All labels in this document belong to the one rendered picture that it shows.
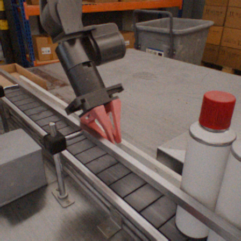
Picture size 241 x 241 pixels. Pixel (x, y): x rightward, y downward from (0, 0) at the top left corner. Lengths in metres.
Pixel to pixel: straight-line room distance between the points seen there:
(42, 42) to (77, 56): 3.43
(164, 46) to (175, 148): 2.16
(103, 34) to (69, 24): 0.08
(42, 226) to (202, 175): 0.29
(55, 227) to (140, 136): 0.33
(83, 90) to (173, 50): 2.20
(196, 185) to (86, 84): 0.25
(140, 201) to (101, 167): 0.11
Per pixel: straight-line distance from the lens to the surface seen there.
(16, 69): 1.26
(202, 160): 0.30
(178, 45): 2.62
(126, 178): 0.47
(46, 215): 0.49
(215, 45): 4.05
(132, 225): 0.43
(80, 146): 0.55
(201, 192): 0.33
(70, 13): 0.46
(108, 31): 0.51
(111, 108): 0.45
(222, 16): 3.98
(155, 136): 0.68
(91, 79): 0.45
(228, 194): 0.31
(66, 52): 0.47
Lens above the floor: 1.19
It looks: 30 degrees down
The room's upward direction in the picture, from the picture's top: straight up
